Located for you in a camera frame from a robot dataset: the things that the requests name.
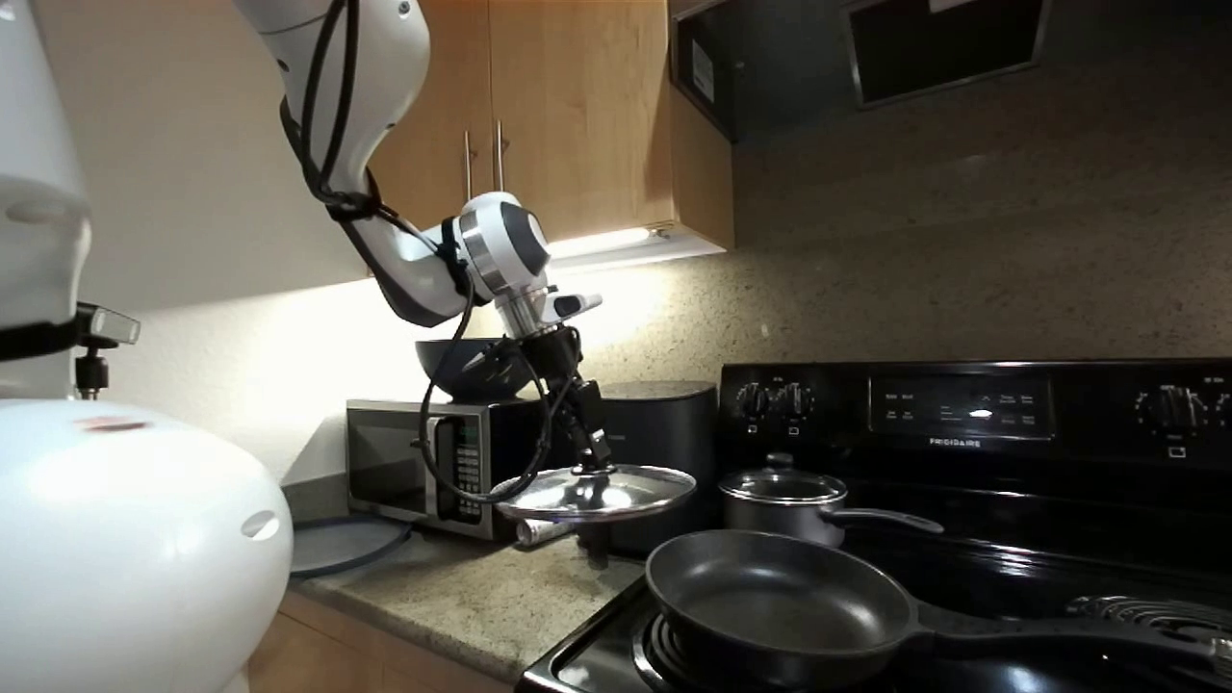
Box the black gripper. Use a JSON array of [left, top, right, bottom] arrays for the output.
[[527, 325, 619, 478]]

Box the round glass lid with knob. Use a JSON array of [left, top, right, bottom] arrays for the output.
[[492, 459, 705, 554]]

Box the small glass saucepan lid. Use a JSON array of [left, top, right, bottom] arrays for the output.
[[714, 450, 855, 511]]

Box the black frying pan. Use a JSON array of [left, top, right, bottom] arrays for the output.
[[642, 528, 1232, 690]]

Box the black electric stove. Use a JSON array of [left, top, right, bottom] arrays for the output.
[[514, 355, 1232, 693]]

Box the coil stove burner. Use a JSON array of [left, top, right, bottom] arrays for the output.
[[1062, 591, 1232, 647]]

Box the black cylindrical appliance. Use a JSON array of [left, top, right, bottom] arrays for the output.
[[594, 380, 721, 554]]

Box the large dark bowl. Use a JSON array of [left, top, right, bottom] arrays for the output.
[[415, 334, 551, 404]]

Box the small black saucepan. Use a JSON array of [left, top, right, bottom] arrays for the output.
[[714, 493, 945, 554]]

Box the stainless steel microwave oven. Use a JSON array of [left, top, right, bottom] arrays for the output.
[[342, 392, 571, 547]]

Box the under-cabinet light strip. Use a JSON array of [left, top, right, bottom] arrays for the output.
[[542, 223, 698, 265]]

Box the grey round plate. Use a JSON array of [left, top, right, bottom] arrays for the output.
[[286, 516, 415, 577]]

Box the wooden base cabinet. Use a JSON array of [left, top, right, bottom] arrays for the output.
[[246, 591, 514, 693]]

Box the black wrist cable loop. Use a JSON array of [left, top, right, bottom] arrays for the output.
[[415, 300, 580, 511]]

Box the wooden wall cabinet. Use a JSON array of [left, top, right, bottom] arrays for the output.
[[370, 0, 737, 253]]

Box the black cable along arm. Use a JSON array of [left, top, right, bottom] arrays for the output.
[[277, 0, 388, 223]]

